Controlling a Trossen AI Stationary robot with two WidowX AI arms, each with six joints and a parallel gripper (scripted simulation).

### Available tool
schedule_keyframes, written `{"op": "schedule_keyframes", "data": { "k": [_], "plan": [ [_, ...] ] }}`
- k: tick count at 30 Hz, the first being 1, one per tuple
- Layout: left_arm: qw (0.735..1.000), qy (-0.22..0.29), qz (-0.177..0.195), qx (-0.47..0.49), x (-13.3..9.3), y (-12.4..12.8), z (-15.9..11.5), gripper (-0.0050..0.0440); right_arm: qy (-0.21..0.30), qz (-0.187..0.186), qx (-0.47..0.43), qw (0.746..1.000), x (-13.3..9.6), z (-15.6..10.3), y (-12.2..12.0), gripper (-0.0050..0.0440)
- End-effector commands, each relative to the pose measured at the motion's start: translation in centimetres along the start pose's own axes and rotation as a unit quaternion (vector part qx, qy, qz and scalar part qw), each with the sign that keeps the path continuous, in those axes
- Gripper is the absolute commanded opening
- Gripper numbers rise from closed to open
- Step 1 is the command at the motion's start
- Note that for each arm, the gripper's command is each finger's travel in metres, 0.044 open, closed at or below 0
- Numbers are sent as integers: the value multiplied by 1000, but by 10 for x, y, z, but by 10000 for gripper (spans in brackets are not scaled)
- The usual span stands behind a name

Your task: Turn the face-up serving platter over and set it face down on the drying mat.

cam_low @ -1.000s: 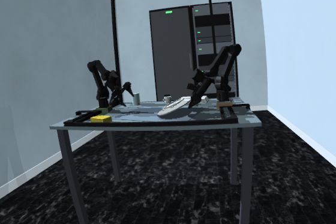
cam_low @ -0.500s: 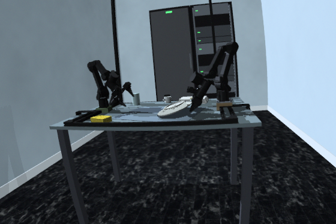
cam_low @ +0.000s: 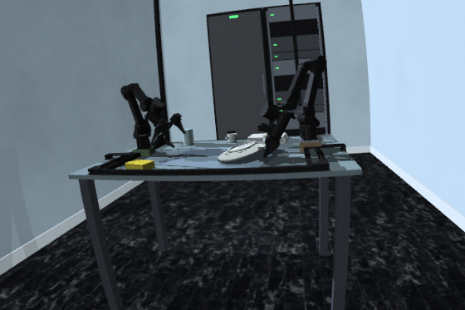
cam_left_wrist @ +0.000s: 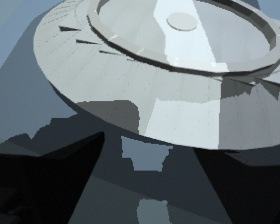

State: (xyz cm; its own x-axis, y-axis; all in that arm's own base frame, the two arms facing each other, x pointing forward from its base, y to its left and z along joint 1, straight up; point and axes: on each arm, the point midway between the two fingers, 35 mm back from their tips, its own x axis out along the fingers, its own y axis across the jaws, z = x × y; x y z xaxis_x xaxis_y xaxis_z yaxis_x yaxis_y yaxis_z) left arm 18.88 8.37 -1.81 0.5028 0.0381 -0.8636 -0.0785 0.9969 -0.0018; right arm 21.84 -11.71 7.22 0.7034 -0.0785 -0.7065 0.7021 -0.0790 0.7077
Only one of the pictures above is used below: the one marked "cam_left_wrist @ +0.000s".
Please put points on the pale blue flat mat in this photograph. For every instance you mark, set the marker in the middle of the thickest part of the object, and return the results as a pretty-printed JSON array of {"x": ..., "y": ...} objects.
[{"x": 35, "y": 115}]

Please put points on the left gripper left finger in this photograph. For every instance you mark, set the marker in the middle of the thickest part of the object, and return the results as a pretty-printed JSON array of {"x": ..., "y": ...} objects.
[{"x": 53, "y": 183}]

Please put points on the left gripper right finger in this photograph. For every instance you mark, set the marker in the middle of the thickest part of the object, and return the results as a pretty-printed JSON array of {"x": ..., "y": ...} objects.
[{"x": 249, "y": 189}]

